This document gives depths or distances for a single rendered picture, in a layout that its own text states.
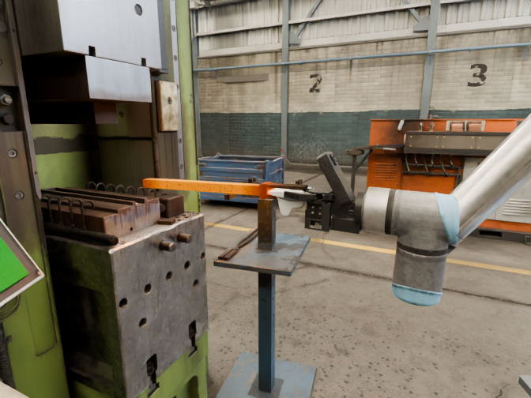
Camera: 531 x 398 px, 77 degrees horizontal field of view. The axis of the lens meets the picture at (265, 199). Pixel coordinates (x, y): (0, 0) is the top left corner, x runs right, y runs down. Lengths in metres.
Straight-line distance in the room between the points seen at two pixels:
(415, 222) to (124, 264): 0.68
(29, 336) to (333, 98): 7.96
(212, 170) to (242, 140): 4.62
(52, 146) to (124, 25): 0.58
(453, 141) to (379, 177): 0.85
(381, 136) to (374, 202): 3.55
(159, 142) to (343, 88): 7.40
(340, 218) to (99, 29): 0.71
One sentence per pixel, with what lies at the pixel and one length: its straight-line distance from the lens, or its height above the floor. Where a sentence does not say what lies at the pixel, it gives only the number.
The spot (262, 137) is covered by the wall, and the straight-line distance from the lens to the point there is 9.15.
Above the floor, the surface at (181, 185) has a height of 1.06.
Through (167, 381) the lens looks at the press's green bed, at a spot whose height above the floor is 0.42.
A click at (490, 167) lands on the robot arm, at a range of 0.80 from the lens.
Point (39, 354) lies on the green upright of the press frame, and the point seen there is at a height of 0.62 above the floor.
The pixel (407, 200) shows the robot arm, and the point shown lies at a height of 1.07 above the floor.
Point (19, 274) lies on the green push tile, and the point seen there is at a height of 0.99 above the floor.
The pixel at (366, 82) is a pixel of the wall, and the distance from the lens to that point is 8.37.
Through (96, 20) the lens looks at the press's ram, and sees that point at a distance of 0.96.
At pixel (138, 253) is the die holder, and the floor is 0.88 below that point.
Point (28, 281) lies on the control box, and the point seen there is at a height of 0.97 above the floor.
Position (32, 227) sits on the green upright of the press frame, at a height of 0.96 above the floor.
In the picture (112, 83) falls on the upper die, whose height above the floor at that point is 1.31.
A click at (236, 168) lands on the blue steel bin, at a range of 4.75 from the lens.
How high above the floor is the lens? 1.22
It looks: 13 degrees down
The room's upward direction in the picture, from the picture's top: straight up
